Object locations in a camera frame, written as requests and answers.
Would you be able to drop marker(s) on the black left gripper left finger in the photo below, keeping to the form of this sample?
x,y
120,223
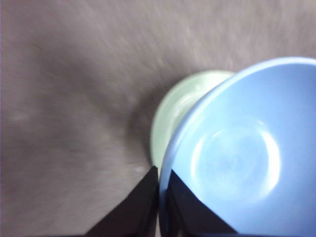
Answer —
x,y
133,212

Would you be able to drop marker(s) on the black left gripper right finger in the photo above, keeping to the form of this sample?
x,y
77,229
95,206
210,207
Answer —
x,y
192,214

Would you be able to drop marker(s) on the blue bowl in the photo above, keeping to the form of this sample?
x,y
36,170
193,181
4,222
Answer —
x,y
247,123

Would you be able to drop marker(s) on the green plate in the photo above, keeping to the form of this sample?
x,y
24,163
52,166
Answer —
x,y
168,111

